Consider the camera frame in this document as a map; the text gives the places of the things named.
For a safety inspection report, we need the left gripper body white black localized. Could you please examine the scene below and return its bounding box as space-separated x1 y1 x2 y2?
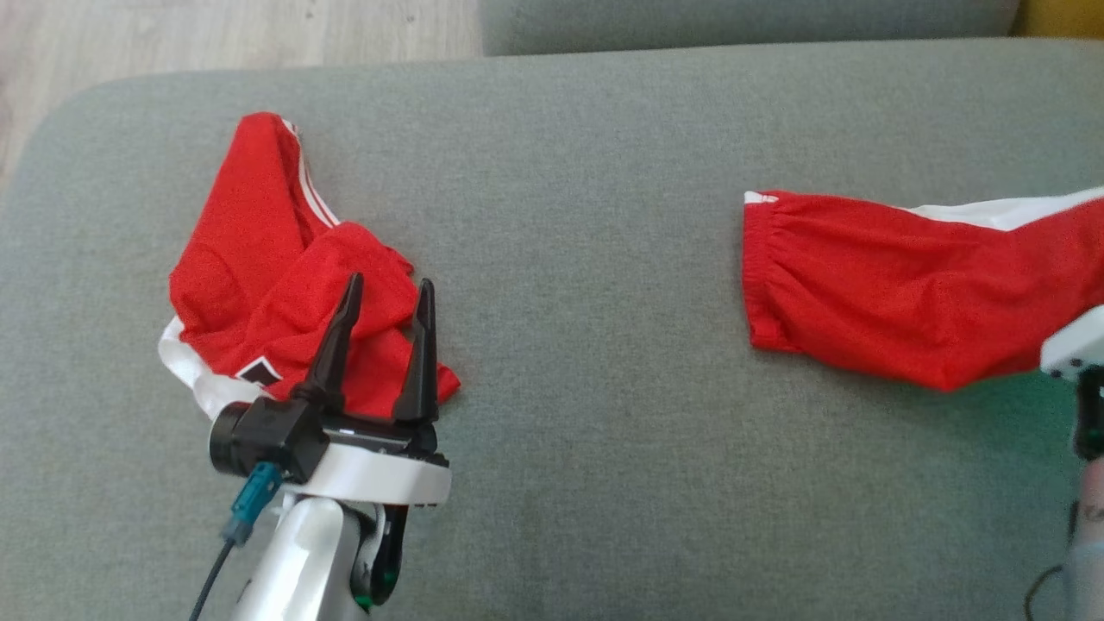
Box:
283 411 452 507

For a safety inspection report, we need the right cable with blue connector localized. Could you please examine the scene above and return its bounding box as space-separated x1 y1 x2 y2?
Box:
1025 564 1070 617

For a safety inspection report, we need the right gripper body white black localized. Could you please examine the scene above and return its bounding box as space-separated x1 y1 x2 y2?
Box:
1039 304 1104 382

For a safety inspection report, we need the grey sofa seat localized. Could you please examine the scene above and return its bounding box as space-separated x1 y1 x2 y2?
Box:
0 39 1104 621

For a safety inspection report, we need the left cable with blue connector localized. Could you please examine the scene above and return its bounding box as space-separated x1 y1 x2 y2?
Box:
188 461 284 621

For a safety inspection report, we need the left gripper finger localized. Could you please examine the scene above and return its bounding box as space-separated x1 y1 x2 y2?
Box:
392 279 439 425
291 273 364 411

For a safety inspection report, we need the cable with blue connector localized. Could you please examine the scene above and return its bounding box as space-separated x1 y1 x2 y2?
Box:
188 461 284 621
1025 564 1070 617

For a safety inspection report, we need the mustard yellow panel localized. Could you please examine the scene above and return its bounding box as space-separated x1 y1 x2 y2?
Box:
1011 0 1104 41

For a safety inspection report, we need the red jersey shirt black print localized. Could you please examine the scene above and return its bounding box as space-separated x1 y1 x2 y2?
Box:
157 112 461 422

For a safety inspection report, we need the red shorts white stripe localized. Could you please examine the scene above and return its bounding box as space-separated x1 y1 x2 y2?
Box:
743 186 1104 392

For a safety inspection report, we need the grey sofa cushion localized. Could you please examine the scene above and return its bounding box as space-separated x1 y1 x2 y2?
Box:
477 0 1023 58

